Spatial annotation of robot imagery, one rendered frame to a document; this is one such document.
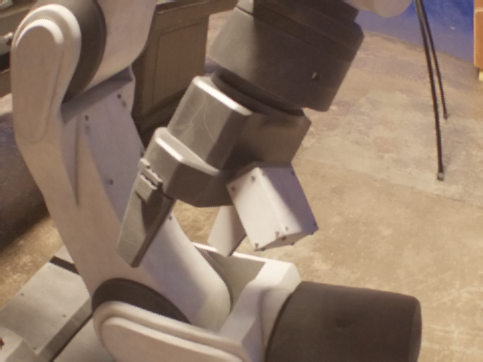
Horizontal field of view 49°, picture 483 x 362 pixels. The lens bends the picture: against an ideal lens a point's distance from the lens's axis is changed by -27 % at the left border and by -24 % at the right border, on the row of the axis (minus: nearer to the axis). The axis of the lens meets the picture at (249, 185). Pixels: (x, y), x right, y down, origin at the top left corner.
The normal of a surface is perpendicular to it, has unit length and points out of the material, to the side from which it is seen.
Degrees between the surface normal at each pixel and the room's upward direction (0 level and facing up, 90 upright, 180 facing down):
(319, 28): 91
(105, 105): 62
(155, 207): 73
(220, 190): 106
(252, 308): 23
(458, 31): 90
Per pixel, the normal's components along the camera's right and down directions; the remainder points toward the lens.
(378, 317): -0.04, -0.68
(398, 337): -0.07, -0.38
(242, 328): 0.05, -0.91
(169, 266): 0.73, -0.48
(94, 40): 0.45, 0.35
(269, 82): -0.07, 0.32
